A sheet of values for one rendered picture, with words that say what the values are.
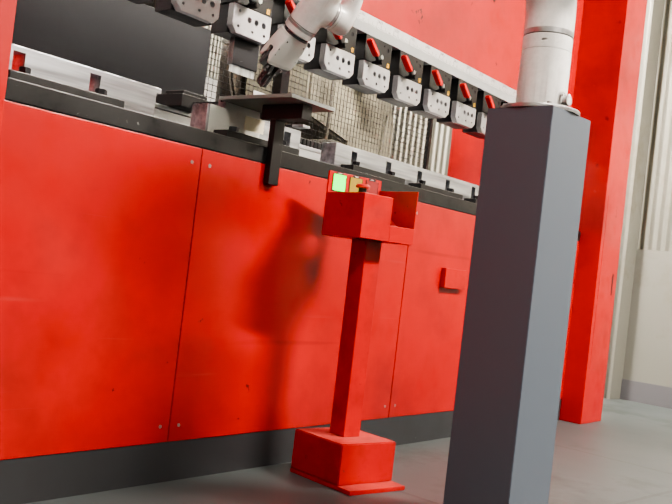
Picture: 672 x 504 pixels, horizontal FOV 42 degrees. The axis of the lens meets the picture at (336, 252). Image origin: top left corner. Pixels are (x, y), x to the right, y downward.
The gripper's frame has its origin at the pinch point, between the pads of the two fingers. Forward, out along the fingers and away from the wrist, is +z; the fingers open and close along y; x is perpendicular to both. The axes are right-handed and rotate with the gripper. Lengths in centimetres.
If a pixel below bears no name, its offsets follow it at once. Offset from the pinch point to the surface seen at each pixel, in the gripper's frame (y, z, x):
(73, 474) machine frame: 51, 75, 69
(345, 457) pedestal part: -13, 54, 87
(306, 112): -0.5, -3.1, 18.4
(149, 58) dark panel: -9, 30, -53
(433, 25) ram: -90, -28, -31
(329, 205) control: -14.8, 14.5, 32.9
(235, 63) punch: 2.8, 2.6, -9.4
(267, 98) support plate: 7.6, -0.3, 11.8
